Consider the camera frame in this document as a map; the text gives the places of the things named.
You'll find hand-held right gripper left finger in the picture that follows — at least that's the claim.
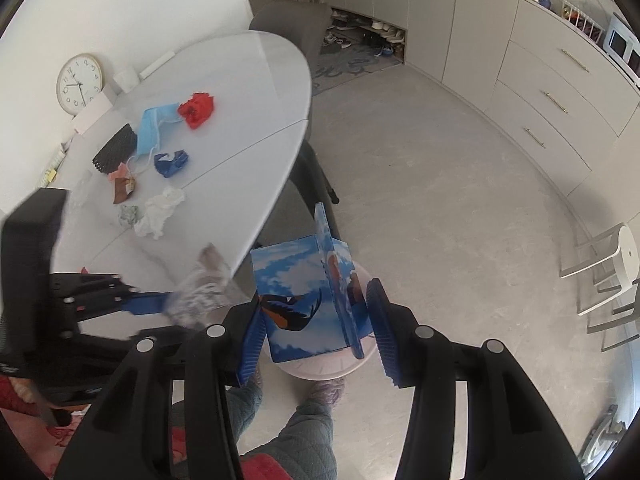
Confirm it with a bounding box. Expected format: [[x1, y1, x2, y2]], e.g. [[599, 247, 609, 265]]
[[54, 305, 268, 480]]

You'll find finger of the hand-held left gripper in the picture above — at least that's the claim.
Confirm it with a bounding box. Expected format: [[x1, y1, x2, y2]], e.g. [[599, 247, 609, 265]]
[[70, 324, 201, 362], [50, 272, 173, 323]]

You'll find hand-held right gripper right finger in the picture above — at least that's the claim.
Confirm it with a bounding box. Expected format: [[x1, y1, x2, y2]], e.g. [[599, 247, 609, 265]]
[[366, 277, 586, 480]]

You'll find clear crinkled plastic wrapper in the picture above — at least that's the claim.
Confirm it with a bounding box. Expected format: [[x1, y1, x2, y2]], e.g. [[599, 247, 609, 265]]
[[162, 242, 242, 332]]

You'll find blue printed cardboard box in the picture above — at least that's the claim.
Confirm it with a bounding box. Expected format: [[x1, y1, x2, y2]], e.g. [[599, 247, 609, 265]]
[[250, 202, 377, 364]]

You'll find black foam net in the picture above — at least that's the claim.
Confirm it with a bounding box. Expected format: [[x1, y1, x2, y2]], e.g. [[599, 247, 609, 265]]
[[91, 122, 139, 176]]

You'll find blue face mask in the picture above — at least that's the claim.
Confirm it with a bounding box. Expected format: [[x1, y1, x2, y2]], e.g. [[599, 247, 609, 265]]
[[127, 102, 184, 177]]

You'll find person's left forearm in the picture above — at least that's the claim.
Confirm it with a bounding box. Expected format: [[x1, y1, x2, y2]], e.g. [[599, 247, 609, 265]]
[[0, 373, 50, 419]]

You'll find person's left leg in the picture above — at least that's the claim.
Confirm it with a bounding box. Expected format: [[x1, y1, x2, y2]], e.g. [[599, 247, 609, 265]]
[[169, 374, 264, 462]]

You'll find person's leg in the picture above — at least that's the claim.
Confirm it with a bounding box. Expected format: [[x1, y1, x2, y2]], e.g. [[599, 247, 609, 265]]
[[169, 374, 264, 462], [239, 400, 338, 480]]

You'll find clear plastic bag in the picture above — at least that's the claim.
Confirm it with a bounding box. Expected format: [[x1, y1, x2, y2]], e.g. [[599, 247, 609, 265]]
[[69, 170, 97, 212]]

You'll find fuzzy grey slipper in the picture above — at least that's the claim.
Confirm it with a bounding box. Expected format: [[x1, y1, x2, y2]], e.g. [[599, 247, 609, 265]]
[[304, 379, 347, 412]]

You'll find white yellow packet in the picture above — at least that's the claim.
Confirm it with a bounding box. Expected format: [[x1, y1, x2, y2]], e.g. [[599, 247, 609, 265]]
[[38, 144, 69, 190]]

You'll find grey crumpled paper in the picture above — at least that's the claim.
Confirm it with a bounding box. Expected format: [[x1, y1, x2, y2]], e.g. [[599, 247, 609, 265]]
[[117, 204, 142, 229]]

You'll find white crumpled tissue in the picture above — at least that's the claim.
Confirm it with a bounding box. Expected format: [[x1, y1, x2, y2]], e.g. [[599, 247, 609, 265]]
[[132, 185, 186, 241]]

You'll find person's right leg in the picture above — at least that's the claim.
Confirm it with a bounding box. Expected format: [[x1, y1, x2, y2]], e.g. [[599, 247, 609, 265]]
[[239, 400, 338, 480]]

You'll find brown snack wrapper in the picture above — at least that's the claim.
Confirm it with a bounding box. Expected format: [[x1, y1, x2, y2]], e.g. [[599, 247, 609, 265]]
[[112, 175, 138, 206]]

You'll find pink red patterned garment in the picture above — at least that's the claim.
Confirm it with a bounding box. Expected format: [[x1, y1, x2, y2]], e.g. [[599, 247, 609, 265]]
[[0, 410, 97, 480]]

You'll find blue crumpled wrapper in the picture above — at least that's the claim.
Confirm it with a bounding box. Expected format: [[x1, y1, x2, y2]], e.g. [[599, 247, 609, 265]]
[[153, 149, 190, 179]]

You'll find white paper box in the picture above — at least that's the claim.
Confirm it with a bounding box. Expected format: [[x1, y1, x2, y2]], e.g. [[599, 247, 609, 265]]
[[70, 95, 114, 136], [91, 82, 118, 108]]

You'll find white cup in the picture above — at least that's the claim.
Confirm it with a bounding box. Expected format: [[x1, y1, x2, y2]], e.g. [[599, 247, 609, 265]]
[[112, 67, 140, 94]]

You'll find red crumpled wrapper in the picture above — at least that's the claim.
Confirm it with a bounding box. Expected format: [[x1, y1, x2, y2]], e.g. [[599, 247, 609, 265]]
[[177, 91, 217, 131]]

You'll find white bar on table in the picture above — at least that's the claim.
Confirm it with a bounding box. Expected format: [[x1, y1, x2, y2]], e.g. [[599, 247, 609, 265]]
[[138, 50, 176, 80]]

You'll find grey round metal object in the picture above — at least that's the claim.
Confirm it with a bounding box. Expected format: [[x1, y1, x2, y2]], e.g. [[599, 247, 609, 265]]
[[576, 404, 627, 477]]

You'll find white step stool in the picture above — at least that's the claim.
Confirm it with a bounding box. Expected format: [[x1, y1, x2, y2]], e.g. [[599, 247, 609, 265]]
[[559, 222, 640, 352]]

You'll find grey patterned doormat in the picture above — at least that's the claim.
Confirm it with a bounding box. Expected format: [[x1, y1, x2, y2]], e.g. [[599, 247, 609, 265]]
[[312, 52, 404, 97]]

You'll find beige drawer cabinet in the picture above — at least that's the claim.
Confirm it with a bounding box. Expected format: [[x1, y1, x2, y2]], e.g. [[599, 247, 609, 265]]
[[472, 0, 640, 202]]

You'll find row of shoes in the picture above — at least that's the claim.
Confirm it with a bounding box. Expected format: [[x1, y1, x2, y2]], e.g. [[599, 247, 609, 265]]
[[320, 7, 409, 59]]

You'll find grey upholstered chair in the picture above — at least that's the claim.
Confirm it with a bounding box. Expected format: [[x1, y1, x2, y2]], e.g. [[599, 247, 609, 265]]
[[249, 1, 342, 206]]

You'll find beige tall cabinet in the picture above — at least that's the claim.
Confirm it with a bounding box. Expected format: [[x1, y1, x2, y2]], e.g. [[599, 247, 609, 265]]
[[239, 0, 522, 87]]

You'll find white small appliance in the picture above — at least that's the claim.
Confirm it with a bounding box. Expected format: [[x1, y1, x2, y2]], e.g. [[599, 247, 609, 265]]
[[602, 12, 640, 77]]

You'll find round wall clock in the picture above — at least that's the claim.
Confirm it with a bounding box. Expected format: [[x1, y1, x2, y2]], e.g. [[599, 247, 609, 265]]
[[56, 54, 104, 116]]

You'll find white wire rack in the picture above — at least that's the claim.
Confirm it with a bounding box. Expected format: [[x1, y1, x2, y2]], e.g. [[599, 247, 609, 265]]
[[556, 0, 602, 44]]

